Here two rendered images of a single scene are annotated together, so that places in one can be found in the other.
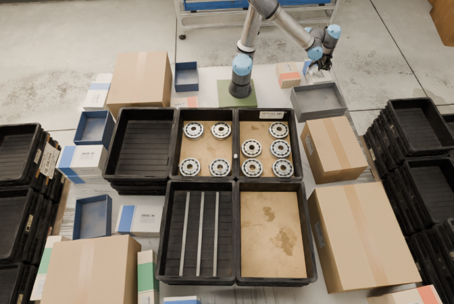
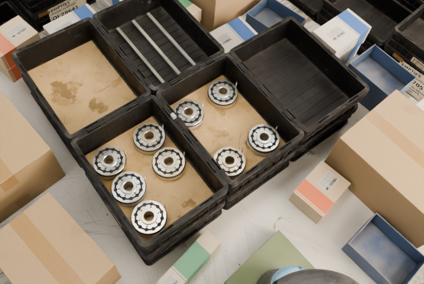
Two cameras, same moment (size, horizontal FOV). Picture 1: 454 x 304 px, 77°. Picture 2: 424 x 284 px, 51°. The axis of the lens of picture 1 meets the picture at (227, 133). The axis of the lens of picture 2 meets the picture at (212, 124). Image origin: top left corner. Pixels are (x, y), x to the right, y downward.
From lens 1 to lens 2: 1.29 m
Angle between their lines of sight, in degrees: 58
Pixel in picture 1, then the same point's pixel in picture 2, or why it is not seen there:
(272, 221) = (88, 100)
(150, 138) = (303, 101)
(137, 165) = (282, 66)
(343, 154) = (28, 238)
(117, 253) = not seen: outside the picture
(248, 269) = (88, 50)
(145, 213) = (229, 42)
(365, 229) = not seen: outside the picture
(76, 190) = not seen: hidden behind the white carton
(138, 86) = (396, 137)
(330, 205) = (22, 139)
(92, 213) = not seen: hidden behind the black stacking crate
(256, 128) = (187, 206)
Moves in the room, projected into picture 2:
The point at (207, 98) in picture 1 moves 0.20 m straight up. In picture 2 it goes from (314, 242) to (332, 223)
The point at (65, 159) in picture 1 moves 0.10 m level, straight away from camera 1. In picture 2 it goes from (350, 19) to (376, 21)
